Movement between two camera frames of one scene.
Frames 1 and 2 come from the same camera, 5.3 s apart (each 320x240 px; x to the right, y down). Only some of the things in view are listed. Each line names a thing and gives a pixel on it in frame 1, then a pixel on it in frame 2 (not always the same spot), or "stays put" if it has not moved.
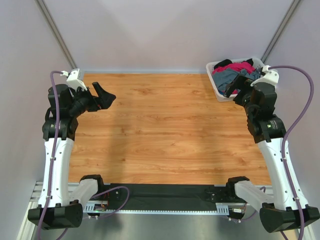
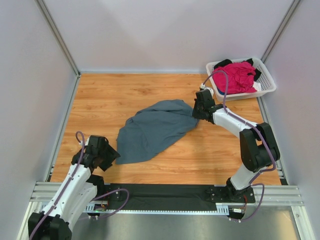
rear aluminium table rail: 143,72 stays put
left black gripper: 105,98 → 112,154
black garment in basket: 228,61 stays put
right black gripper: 243,84 → 194,113
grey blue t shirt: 222,78 → 149,132
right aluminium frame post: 294,5 stays put
